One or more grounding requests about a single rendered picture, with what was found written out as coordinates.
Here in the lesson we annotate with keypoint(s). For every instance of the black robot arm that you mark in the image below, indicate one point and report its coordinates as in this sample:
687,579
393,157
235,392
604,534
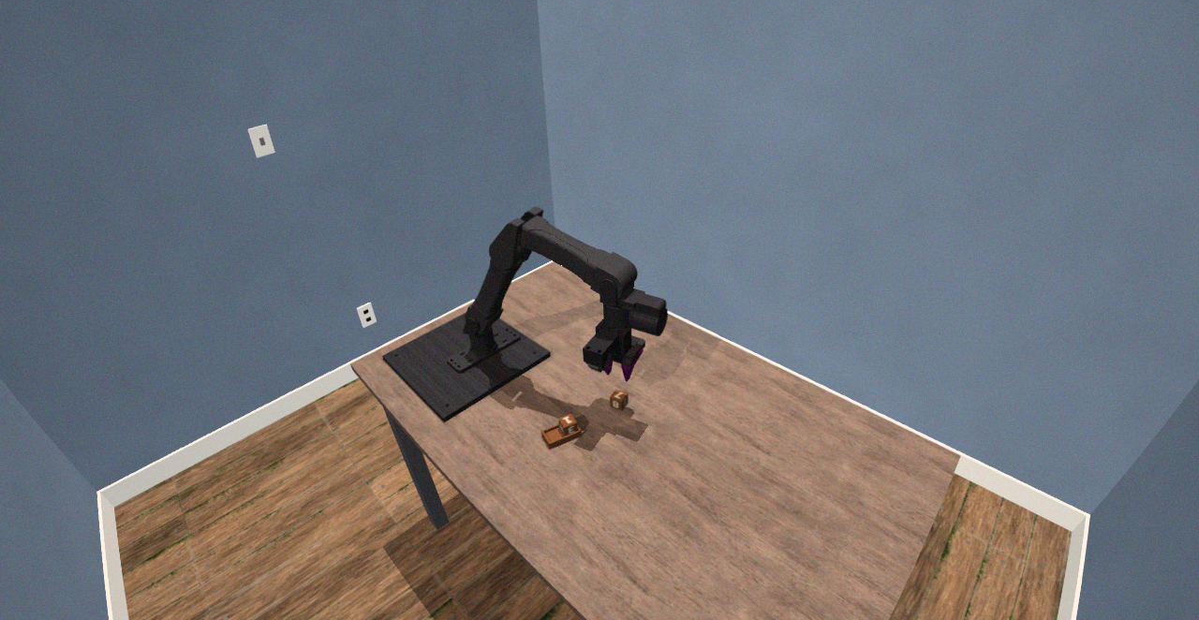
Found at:
608,274

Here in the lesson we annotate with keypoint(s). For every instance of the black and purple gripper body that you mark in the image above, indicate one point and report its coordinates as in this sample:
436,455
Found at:
636,345

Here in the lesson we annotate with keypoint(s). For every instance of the brown wooden tray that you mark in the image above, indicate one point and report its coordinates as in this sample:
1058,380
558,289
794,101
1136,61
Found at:
554,437

